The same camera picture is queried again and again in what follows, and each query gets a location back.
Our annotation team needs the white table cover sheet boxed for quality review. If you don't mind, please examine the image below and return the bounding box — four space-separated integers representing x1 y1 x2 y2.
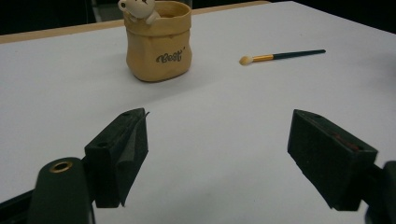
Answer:
0 0 396 224

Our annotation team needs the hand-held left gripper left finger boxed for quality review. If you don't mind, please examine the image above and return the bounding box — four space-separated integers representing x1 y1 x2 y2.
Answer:
83 107 150 209

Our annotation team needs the dark-handled makeup brush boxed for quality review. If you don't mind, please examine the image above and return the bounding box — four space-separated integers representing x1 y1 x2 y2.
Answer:
238 49 327 66

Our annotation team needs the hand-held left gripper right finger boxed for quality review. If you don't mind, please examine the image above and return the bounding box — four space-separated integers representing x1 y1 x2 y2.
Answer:
287 108 379 212

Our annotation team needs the tan pen pot with bear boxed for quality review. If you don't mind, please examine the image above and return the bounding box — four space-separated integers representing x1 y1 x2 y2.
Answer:
117 0 193 83

